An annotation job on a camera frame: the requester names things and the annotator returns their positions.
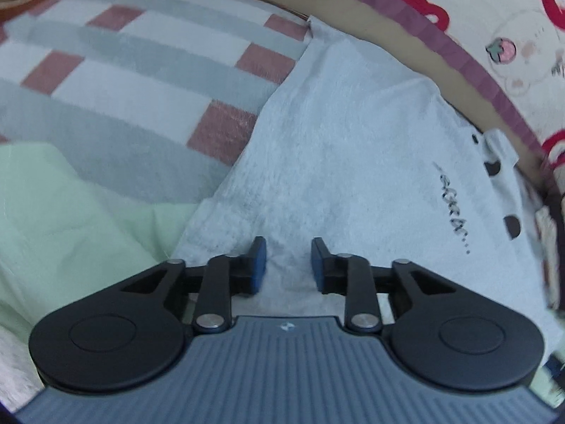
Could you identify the light green cloth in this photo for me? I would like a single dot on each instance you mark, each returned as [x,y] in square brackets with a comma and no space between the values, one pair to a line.
[66,212]

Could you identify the grey white pink checked blanket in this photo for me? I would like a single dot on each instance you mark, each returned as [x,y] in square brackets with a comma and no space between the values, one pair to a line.
[132,75]

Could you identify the printed quilt with purple trim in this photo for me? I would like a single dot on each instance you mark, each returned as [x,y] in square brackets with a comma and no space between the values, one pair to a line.
[494,13]

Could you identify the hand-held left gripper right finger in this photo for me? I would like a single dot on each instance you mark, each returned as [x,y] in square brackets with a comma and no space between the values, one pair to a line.
[318,266]

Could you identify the light grey garment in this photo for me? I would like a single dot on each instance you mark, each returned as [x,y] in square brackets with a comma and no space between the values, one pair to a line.
[353,141]

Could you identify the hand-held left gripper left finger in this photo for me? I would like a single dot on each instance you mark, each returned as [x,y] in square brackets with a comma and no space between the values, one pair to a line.
[260,267]

